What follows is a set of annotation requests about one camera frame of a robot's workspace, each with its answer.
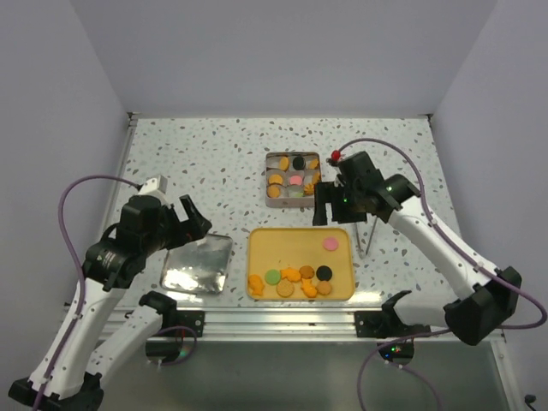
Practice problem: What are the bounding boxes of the round biscuit cookie top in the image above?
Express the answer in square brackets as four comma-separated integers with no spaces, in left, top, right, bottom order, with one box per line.
[268,174,284,185]

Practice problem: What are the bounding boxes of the metal tongs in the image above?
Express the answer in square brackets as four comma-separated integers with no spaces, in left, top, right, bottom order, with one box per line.
[352,217,378,259]

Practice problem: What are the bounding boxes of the yellow plastic tray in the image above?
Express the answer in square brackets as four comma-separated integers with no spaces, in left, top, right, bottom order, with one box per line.
[246,228,355,302]

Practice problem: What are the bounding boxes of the silver tin lid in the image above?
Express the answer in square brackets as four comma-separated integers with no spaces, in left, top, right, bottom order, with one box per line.
[160,235,233,295]

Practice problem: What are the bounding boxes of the pink sandwich cookie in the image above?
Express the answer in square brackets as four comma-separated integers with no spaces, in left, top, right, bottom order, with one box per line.
[322,237,339,251]
[288,175,303,186]

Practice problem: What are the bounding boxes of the brown round cookie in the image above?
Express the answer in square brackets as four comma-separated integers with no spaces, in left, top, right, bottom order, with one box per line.
[316,281,332,296]

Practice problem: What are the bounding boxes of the orange fish cookie right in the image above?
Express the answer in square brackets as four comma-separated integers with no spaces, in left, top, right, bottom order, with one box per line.
[301,278,318,299]

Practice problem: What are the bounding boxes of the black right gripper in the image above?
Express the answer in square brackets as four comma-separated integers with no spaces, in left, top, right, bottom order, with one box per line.
[313,179,368,224]

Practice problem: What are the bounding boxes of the black sandwich cookie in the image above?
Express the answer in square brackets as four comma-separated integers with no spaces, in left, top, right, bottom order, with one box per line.
[292,156,306,170]
[316,265,333,282]

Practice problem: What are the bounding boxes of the green sandwich cookie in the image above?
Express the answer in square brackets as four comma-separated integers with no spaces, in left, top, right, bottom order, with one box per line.
[289,189,304,198]
[265,269,282,285]

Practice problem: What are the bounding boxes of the aluminium frame rail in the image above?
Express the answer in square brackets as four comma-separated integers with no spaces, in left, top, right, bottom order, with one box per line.
[63,304,506,343]

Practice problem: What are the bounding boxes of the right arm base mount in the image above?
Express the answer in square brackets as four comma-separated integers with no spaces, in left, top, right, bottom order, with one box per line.
[354,311,431,339]

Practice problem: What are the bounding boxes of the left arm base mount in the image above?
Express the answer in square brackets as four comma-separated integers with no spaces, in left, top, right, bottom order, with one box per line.
[173,310,206,338]

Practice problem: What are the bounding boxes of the chocolate chip cookie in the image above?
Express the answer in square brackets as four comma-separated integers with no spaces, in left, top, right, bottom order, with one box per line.
[299,265,315,279]

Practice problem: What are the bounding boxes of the orange fish cookie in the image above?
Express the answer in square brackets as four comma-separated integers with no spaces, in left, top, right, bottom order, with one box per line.
[247,275,265,296]
[301,278,318,299]
[280,267,301,283]

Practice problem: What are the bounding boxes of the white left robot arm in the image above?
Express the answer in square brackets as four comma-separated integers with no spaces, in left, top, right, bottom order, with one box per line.
[9,194,211,410]

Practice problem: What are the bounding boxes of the swirl butter cookie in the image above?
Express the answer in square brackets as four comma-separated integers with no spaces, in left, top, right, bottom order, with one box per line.
[307,158,319,170]
[303,183,315,197]

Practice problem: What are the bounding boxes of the round biscuit cookie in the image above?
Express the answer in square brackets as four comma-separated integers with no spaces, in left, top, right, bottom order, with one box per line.
[266,184,282,199]
[268,174,284,185]

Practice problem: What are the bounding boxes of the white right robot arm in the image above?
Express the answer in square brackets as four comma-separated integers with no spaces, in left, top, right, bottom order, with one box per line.
[313,151,521,346]

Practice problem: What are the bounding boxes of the round beige dotted cookie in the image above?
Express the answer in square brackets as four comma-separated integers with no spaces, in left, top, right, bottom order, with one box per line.
[276,279,295,298]

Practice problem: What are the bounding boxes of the orange fish cookie left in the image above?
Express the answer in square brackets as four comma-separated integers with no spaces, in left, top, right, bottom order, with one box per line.
[247,275,265,296]

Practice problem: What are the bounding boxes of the silver cookie tin box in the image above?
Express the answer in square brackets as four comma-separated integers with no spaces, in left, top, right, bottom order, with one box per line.
[265,151,322,209]

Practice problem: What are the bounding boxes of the orange fish cookie middle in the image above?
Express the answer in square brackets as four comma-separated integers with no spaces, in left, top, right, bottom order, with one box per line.
[280,267,301,283]

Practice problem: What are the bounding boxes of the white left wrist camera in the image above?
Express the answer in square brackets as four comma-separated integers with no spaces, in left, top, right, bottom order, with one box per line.
[138,175,169,205]

